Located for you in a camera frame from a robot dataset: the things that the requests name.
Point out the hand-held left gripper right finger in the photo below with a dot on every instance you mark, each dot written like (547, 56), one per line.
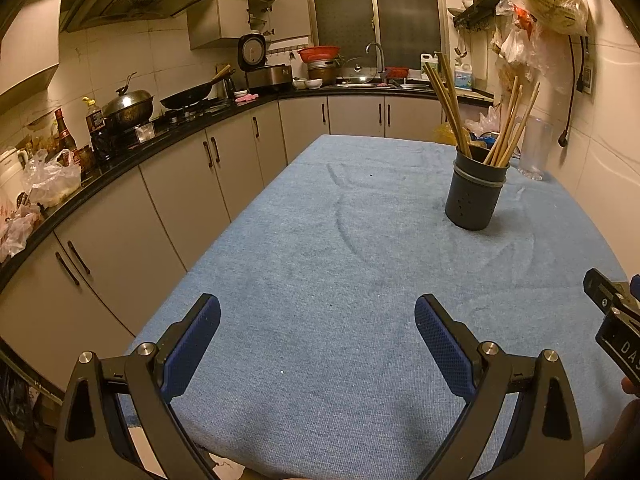
(445, 350)

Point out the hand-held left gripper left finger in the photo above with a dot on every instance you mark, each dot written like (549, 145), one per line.
(192, 345)

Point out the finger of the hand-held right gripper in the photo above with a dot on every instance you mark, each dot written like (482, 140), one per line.
(636, 287)
(600, 287)

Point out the dark grey utensil holder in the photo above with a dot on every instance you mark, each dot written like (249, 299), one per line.
(475, 200)

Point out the bunch of wooden chopsticks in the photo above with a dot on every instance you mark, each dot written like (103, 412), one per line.
(450, 110)

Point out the blue tablecloth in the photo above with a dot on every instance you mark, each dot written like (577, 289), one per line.
(350, 260)

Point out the clear glass beer mug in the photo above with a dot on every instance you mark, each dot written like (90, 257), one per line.
(535, 155)

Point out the beige lower kitchen cabinets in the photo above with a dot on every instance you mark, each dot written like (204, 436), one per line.
(190, 195)

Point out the beige kitchen cabinets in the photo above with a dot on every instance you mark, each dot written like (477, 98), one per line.
(190, 195)
(230, 15)

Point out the blue plastic bag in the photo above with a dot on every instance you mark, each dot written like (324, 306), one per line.
(487, 140)

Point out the white plastic bag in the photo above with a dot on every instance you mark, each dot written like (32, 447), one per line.
(482, 120)

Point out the black kitchen countertop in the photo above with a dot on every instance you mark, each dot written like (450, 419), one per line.
(165, 140)

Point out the crumpled plastic bag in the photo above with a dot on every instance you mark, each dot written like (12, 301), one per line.
(17, 232)

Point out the yellow plastic bag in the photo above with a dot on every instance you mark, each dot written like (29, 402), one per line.
(450, 135)

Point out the clear plastic bag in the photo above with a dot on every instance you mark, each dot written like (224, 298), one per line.
(50, 182)

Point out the yellow cap oil bottle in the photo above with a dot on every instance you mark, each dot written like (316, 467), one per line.
(95, 125)

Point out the dark sauce bottle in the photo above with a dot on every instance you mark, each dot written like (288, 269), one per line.
(64, 135)

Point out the steel pot with lid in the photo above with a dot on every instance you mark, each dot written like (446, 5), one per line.
(127, 107)

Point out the black wok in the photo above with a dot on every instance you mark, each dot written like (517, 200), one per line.
(187, 97)

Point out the hanging clear plastic bags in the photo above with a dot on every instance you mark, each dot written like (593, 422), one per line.
(530, 50)

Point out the blue label detergent bottle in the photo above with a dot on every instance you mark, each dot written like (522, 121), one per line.
(463, 77)

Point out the pink cloth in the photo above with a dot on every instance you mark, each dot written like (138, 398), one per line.
(246, 97)

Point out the green label detergent bottle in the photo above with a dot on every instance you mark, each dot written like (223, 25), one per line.
(427, 67)

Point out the red sink basket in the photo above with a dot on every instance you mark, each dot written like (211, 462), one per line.
(396, 72)

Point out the small white bowls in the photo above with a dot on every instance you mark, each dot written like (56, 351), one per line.
(307, 83)

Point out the rice cooker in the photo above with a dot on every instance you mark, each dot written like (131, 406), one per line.
(260, 60)

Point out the kitchen faucet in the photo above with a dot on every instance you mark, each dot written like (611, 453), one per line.
(380, 60)

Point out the glass pot lid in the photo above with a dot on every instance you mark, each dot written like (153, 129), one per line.
(355, 65)

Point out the stainless steel pot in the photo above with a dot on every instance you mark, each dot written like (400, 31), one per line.
(321, 72)

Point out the red plastic basin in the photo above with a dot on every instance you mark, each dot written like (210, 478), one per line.
(318, 53)

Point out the beige upper kitchen cabinets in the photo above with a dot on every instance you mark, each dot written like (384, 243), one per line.
(230, 15)

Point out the kitchen window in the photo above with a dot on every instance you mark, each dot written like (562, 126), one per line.
(375, 10)

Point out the wall power outlet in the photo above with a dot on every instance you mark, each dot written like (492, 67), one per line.
(586, 77)

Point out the wall hook rack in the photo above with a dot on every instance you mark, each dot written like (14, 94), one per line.
(480, 5)

